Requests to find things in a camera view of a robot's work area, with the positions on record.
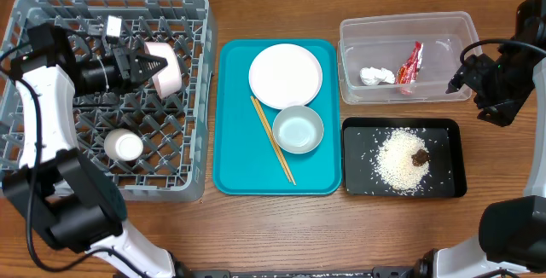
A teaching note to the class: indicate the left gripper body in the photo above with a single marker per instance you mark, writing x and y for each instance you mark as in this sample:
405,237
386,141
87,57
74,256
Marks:
120,63

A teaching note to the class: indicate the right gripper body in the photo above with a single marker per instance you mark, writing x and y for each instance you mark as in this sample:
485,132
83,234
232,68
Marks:
465,78

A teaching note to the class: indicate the small pink plate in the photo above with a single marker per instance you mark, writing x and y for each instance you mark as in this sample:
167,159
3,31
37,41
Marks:
169,79

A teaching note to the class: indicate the white plastic cup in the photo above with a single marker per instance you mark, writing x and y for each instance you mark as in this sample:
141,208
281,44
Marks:
123,144

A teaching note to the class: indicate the red snack wrapper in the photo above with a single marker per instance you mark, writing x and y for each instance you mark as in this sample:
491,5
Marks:
408,72

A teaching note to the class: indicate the brown food scrap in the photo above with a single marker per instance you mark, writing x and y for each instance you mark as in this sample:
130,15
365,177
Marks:
420,158

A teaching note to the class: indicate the white rice pile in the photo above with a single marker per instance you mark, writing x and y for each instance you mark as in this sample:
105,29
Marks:
392,171

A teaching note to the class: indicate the clear plastic wrap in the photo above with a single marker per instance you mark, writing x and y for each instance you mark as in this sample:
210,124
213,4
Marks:
372,76

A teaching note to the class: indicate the grey round bowl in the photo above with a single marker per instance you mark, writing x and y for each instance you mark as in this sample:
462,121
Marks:
298,129

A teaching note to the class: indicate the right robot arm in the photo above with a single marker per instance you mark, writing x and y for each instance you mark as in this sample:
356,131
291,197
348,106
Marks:
511,236

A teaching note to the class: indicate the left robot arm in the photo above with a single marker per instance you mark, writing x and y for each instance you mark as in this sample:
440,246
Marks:
64,197

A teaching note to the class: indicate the clear plastic waste bin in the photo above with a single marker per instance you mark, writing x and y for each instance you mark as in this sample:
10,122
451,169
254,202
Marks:
387,42

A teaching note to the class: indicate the grey plastic dish rack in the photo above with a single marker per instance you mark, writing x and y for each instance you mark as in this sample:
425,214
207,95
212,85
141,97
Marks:
174,132

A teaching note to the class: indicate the black plastic tray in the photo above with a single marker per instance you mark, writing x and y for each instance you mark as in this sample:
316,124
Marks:
357,138

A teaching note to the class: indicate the teal plastic serving tray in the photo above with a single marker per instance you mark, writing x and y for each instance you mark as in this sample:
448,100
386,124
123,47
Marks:
244,162

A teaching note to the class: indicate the large white round plate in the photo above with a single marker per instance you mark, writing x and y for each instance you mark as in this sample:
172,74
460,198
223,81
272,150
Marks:
285,75

